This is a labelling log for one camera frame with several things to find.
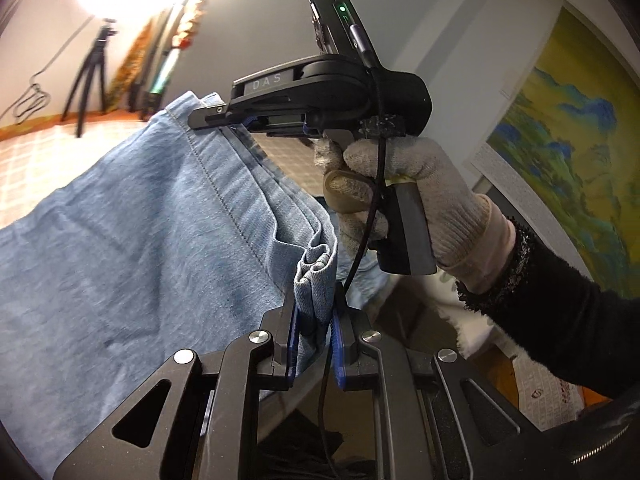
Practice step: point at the blue denim pants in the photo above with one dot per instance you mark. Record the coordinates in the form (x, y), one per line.
(125, 235)

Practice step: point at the white red printed cloth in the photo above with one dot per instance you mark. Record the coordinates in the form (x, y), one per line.
(545, 395)

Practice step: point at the person's right forearm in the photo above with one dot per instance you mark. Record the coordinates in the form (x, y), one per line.
(550, 310)

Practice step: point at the landscape wall painting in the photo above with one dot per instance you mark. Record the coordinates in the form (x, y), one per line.
(575, 135)

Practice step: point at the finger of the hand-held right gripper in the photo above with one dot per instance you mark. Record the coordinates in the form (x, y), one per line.
(207, 116)

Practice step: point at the colourful leaning boards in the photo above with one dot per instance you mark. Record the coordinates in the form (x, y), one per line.
(165, 60)

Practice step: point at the beige checked bed cover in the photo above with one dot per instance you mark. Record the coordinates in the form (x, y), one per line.
(50, 160)

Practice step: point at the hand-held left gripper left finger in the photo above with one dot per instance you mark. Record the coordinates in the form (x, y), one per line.
(292, 345)

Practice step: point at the person's right hand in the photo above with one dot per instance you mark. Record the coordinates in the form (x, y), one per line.
(440, 185)

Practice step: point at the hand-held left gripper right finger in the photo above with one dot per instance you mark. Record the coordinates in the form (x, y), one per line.
(337, 350)

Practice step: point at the black tripod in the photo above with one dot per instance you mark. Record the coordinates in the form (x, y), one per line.
(97, 60)

